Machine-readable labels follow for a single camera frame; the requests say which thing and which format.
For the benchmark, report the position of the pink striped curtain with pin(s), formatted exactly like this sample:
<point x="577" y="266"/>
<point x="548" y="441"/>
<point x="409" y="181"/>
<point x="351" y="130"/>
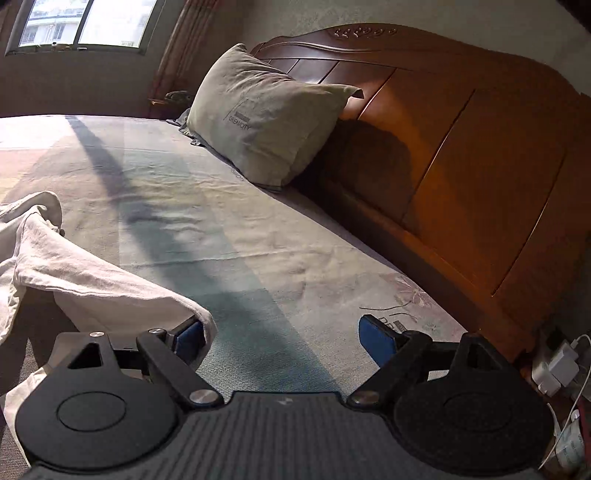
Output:
<point x="184" y="46"/>

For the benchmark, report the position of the white charger plugs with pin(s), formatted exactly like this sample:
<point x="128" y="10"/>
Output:
<point x="551" y="443"/>

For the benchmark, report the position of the floral patchwork bed sheet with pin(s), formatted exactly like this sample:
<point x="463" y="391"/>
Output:
<point x="231" y="207"/>

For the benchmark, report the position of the grey-blue pillow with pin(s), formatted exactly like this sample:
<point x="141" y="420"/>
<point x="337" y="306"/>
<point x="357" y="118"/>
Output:
<point x="181" y="122"/>

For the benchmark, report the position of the grey-green figurine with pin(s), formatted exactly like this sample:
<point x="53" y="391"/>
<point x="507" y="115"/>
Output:
<point x="179" y="96"/>

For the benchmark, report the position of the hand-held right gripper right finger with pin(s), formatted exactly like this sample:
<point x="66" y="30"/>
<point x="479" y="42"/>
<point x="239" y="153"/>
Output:
<point x="376" y="339"/>

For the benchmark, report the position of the beige pillow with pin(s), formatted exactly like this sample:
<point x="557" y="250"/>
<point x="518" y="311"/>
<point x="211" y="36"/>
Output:
<point x="268" y="115"/>

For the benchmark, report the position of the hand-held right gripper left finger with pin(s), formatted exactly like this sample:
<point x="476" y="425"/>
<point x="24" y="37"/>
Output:
<point x="189" y="339"/>

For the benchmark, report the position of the white labelled container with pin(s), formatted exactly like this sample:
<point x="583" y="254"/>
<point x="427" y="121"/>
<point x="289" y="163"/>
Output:
<point x="572" y="443"/>

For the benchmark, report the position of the white charger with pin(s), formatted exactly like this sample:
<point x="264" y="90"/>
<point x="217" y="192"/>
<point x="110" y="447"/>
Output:
<point x="561" y="362"/>

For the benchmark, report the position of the window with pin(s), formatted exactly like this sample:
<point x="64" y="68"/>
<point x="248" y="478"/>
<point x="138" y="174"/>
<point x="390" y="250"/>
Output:
<point x="115" y="23"/>

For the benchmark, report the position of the white printed long-sleeve shirt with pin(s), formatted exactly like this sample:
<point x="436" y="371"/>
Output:
<point x="92" y="281"/>

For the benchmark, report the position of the wooden bed headboard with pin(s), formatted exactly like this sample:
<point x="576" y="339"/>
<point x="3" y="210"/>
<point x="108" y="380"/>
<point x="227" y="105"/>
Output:
<point x="461" y="161"/>

